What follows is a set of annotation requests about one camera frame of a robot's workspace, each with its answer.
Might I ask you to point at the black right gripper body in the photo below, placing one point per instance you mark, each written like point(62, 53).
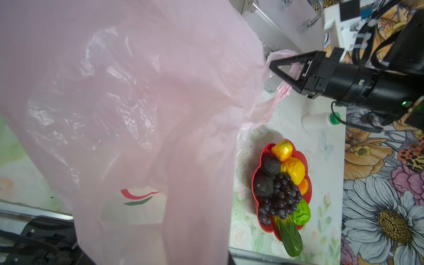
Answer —
point(383, 92)

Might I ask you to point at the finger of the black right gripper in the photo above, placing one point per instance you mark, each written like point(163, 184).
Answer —
point(294, 70)

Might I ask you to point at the yellow orange mango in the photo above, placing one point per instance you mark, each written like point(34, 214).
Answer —
point(283, 150)

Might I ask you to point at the pink plastic bag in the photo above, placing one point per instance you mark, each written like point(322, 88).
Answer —
point(133, 112)

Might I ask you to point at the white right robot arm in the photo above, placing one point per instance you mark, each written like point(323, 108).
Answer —
point(402, 53)

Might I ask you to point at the white plastic bottle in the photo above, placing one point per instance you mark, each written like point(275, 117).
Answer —
point(320, 121)

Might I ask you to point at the red flower-shaped plate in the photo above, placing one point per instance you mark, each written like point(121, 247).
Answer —
point(307, 197)

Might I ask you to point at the yellow bell pepper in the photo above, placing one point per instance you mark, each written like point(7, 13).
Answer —
point(295, 168)

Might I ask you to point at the dark avocado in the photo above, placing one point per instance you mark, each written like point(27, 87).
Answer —
point(263, 186)
point(270, 166)

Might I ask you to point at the orange fruit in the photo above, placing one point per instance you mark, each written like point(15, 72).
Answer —
point(304, 186)

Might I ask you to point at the dark purple grape bunch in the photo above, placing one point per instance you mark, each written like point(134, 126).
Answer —
point(282, 203)

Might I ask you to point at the green lime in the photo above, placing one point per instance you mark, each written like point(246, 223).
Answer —
point(302, 214)

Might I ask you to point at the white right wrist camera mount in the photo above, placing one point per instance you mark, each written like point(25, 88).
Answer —
point(342, 22)

